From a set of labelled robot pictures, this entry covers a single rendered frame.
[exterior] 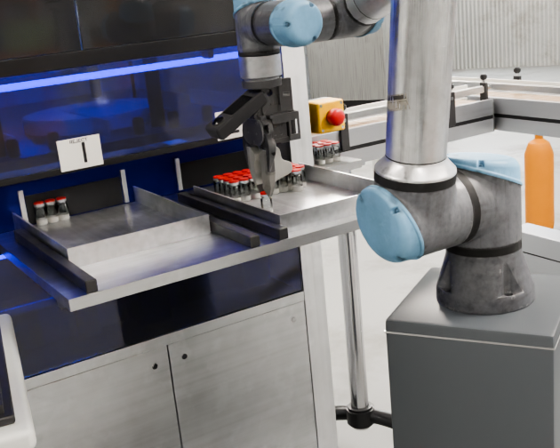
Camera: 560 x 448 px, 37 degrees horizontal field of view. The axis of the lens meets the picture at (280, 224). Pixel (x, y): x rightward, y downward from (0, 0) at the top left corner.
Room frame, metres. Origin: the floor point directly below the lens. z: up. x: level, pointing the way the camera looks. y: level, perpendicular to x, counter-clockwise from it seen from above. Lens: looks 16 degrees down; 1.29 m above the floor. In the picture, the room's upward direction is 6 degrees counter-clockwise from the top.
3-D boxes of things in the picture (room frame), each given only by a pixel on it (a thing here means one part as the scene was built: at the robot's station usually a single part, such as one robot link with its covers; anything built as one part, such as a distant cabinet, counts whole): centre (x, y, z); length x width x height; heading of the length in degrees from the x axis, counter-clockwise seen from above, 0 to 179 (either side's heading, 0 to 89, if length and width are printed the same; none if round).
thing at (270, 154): (1.48, 0.01, 1.01); 0.05 x 0.02 x 0.09; 31
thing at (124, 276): (1.54, 0.14, 0.87); 0.70 x 0.48 x 0.02; 121
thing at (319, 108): (1.92, -0.12, 1.00); 0.08 x 0.07 x 0.07; 31
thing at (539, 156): (3.85, -1.25, 0.28); 0.25 x 0.24 x 0.55; 63
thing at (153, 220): (1.51, 0.32, 0.90); 0.34 x 0.26 x 0.04; 31
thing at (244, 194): (1.67, 0.02, 0.90); 0.18 x 0.02 x 0.05; 120
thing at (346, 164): (1.96, -0.12, 0.87); 0.14 x 0.13 x 0.02; 31
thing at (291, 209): (1.59, -0.03, 0.90); 0.34 x 0.26 x 0.04; 30
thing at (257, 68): (1.51, 0.01, 1.15); 0.08 x 0.08 x 0.05
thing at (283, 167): (1.49, -0.01, 0.97); 0.06 x 0.03 x 0.09; 121
